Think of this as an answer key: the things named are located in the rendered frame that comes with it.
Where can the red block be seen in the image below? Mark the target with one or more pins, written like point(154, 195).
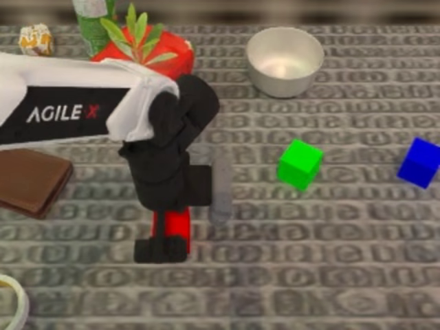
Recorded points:
point(177, 223)

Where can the green cube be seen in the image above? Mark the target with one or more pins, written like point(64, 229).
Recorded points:
point(297, 166)

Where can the blue cube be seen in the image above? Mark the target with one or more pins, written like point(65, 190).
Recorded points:
point(419, 165)

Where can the grey translucent tube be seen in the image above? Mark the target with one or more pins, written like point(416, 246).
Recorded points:
point(220, 192)

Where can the green plant in red pot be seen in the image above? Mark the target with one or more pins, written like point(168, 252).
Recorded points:
point(168, 48)

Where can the brown leather wallet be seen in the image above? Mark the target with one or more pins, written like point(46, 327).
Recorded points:
point(29, 182)

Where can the white roll of tape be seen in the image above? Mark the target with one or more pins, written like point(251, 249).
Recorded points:
point(20, 302)

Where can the green bottle with white label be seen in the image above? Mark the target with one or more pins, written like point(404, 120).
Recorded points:
point(90, 29)

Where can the white bowl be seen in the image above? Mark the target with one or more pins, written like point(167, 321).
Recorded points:
point(283, 63)

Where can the white and orange crumbly ball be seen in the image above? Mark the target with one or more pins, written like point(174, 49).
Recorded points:
point(35, 39)

